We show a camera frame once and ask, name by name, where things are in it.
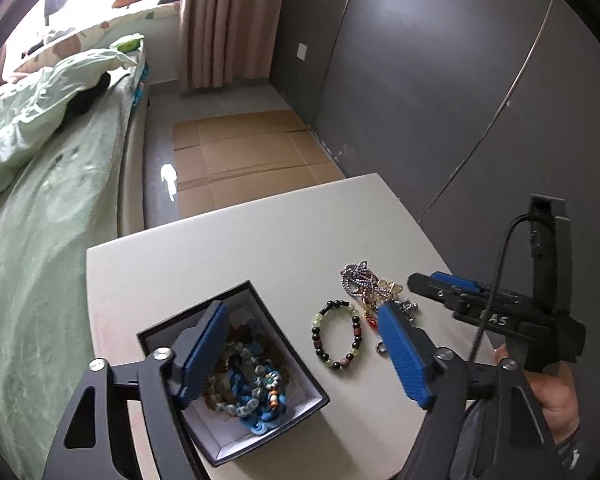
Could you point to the flat cardboard sheet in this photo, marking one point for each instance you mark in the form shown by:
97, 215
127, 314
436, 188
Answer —
250, 155

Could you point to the white wall socket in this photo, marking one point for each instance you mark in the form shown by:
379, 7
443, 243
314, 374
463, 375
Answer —
302, 51

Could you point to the black jewelry box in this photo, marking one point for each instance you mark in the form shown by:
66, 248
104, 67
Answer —
290, 417

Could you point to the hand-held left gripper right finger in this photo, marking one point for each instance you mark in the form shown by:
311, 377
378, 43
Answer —
405, 355

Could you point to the light green duvet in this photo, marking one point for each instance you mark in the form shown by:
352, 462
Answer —
25, 110

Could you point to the bed with green sheet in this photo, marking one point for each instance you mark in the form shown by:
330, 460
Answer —
55, 260

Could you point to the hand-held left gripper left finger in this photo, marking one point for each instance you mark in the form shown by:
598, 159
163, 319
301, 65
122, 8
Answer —
202, 360

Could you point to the printed white pillow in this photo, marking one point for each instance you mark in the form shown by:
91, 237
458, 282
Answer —
95, 30

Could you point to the pink curtain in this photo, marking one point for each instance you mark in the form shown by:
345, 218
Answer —
225, 20

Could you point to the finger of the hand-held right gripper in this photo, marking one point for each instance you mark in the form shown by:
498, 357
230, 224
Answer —
452, 281

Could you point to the black cloth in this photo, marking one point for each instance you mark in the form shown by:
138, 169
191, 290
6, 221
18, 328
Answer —
87, 95

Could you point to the silver charm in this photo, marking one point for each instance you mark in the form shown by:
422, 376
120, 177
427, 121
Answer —
409, 306

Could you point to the person's right hand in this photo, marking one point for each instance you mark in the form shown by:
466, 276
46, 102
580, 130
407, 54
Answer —
555, 400

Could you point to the grey wardrobe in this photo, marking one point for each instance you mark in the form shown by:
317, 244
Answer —
420, 70

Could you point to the green packet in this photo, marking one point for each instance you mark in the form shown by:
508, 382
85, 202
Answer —
128, 43

